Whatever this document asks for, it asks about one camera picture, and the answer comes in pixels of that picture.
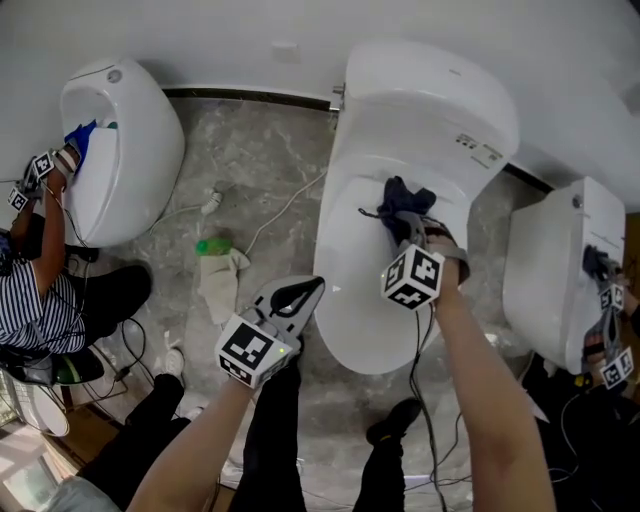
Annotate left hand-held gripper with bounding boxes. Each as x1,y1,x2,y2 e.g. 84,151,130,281
213,274,327,392

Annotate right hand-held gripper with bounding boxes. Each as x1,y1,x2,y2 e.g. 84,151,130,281
379,211,447,313

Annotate dark blue wiping cloth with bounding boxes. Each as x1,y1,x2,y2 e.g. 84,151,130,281
357,175,437,236

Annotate white toilet lid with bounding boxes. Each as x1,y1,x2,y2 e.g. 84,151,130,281
314,172,474,376

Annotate person's left forearm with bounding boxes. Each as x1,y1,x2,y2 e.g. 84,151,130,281
125,374,257,512

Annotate person's right forearm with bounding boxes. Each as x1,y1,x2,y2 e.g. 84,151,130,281
430,289,557,512

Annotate white toilet with tank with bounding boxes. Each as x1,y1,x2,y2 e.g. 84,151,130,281
313,39,521,377

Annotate compact white toilet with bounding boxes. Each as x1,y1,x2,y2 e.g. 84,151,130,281
501,175,627,377

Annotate egg-shaped white toilet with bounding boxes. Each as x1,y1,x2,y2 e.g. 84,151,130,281
59,56,187,249

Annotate person's right hand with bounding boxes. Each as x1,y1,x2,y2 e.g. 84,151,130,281
424,231,472,302

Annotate beige floor rag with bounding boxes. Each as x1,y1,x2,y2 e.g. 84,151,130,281
196,248,252,327

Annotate green plastic bottle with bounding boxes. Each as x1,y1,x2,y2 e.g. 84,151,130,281
195,237,234,258

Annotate person's left leg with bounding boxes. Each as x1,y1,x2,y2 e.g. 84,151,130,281
241,344,307,512

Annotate person's leg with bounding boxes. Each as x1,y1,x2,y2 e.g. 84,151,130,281
351,433,407,512
241,344,307,512

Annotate person's right black shoe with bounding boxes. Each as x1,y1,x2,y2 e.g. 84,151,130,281
365,397,423,446

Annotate dark grey cloth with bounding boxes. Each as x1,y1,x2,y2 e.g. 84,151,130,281
581,243,610,280

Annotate person's right leg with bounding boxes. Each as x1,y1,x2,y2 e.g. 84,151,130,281
351,433,407,512

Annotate dark green canister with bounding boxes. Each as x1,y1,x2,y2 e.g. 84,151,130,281
49,348,107,387

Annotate brown cardboard box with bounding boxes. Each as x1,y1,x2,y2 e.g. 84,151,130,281
62,403,126,469

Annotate bright blue cloth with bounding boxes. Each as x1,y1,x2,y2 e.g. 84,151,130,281
63,118,100,167

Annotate thin white cable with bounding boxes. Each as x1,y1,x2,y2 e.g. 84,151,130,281
243,168,329,257

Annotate white cable with plug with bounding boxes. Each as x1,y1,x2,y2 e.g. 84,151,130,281
148,185,225,237

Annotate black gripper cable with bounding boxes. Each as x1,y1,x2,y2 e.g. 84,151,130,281
408,302,476,512

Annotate black floor cables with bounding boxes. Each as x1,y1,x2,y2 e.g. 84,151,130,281
62,314,151,401

